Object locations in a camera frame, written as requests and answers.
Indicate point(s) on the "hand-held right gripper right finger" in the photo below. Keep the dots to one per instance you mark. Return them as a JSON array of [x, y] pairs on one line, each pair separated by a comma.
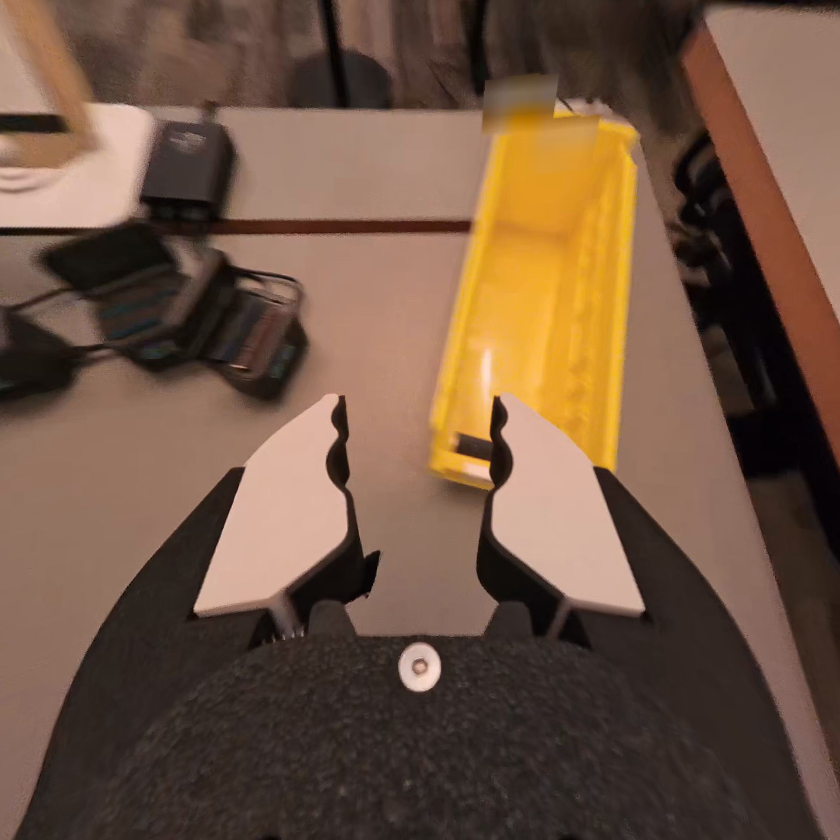
[[565, 525]]

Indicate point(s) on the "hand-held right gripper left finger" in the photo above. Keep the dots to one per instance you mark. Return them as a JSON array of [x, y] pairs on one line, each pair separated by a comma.
[[282, 525]]

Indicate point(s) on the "black camera battery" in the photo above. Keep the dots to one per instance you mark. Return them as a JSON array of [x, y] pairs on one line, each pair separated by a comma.
[[473, 449]]

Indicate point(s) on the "yellow plastic bin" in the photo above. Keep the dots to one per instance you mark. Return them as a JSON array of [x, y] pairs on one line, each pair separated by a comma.
[[538, 289]]

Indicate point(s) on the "black battery charging case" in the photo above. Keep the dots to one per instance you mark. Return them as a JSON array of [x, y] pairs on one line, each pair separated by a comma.
[[26, 357], [131, 295], [256, 339]]

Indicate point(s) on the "black multi-port power hub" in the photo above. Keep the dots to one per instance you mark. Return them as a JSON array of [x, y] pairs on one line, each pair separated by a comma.
[[187, 164]]

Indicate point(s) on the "white stand base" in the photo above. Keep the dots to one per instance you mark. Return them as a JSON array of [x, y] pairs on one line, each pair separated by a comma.
[[92, 184]]

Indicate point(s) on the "black pole stand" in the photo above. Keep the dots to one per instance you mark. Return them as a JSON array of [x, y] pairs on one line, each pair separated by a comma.
[[339, 82]]

